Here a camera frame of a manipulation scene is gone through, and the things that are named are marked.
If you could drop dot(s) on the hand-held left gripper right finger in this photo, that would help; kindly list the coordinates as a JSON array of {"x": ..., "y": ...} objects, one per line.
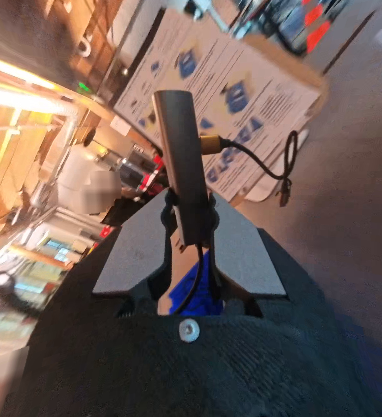
[{"x": 246, "y": 260}]

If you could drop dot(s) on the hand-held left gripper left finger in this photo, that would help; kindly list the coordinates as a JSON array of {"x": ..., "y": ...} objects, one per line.
[{"x": 135, "y": 257}]

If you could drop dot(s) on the blue plastic storage bin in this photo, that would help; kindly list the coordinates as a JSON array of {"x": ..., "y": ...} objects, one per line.
[{"x": 197, "y": 293}]

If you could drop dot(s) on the printed instruction sheet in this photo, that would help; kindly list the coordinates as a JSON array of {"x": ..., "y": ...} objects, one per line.
[{"x": 243, "y": 97}]

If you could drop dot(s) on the grey usb hub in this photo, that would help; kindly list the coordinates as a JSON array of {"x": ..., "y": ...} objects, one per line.
[{"x": 181, "y": 163}]

